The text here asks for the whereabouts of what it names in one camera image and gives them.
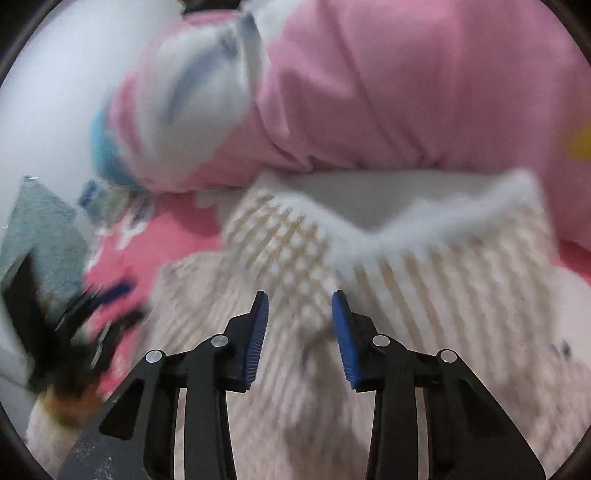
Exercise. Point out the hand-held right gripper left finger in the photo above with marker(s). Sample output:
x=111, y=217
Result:
x=256, y=341

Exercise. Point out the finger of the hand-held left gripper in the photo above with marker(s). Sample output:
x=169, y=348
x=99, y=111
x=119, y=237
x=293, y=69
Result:
x=124, y=321
x=111, y=293

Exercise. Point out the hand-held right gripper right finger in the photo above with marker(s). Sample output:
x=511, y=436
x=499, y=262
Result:
x=344, y=341

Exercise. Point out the beige checkered knit garment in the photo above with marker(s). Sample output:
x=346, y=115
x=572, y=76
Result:
x=461, y=300

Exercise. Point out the pink floral blanket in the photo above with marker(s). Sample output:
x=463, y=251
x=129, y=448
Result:
x=152, y=240

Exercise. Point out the teal cloth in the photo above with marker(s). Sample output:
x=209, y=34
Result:
x=41, y=230

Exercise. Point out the blue white packet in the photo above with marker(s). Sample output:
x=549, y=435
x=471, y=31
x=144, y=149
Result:
x=92, y=198

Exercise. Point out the pink printed quilt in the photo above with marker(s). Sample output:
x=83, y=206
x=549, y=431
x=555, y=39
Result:
x=392, y=92

